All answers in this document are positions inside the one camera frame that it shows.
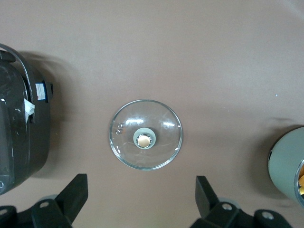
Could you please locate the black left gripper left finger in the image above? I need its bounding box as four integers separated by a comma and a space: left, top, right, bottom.
0, 173, 90, 228

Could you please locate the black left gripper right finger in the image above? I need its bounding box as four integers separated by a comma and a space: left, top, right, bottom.
190, 175, 293, 228

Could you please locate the glass pot lid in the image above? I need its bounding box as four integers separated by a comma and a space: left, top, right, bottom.
109, 99, 185, 171

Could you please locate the grey cooking pot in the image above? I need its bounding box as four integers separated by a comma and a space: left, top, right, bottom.
268, 125, 304, 208

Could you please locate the black rice cooker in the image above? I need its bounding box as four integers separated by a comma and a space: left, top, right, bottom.
0, 43, 54, 196

